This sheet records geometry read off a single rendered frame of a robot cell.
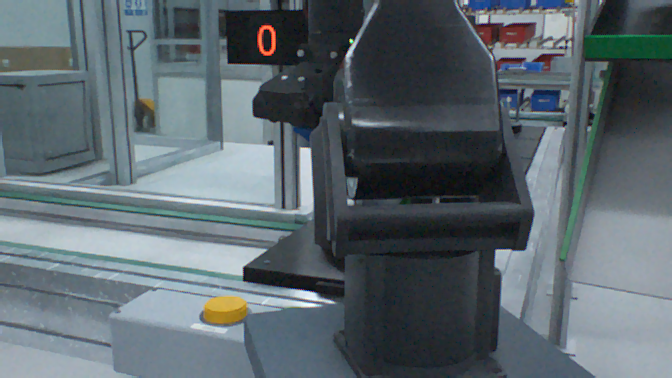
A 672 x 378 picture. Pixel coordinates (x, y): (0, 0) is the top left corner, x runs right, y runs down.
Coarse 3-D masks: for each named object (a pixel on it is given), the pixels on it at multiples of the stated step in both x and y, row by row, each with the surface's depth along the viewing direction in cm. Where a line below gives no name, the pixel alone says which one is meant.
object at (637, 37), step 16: (608, 0) 62; (624, 0) 65; (640, 0) 64; (656, 0) 63; (608, 16) 63; (624, 16) 62; (640, 16) 61; (656, 16) 61; (592, 32) 57; (608, 32) 60; (624, 32) 59; (640, 32) 59; (656, 32) 58; (592, 48) 56; (608, 48) 56; (624, 48) 55; (640, 48) 54; (656, 48) 54
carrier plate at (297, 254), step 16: (288, 240) 78; (304, 240) 78; (272, 256) 72; (288, 256) 72; (304, 256) 72; (320, 256) 72; (256, 272) 68; (272, 272) 68; (288, 272) 67; (304, 272) 67; (320, 272) 67; (336, 272) 67; (304, 288) 67
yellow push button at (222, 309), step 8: (224, 296) 61; (232, 296) 61; (208, 304) 59; (216, 304) 59; (224, 304) 59; (232, 304) 59; (240, 304) 59; (208, 312) 58; (216, 312) 57; (224, 312) 57; (232, 312) 58; (240, 312) 58; (216, 320) 57; (224, 320) 57; (232, 320) 58
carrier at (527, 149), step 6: (510, 102) 141; (510, 108) 142; (522, 144) 144; (528, 144) 144; (534, 144) 144; (522, 150) 137; (528, 150) 137; (534, 150) 138; (522, 156) 130; (528, 156) 130; (534, 156) 137
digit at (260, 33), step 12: (252, 24) 85; (264, 24) 85; (276, 24) 84; (252, 36) 86; (264, 36) 85; (276, 36) 84; (252, 48) 86; (264, 48) 85; (276, 48) 85; (252, 60) 86; (264, 60) 86; (276, 60) 85
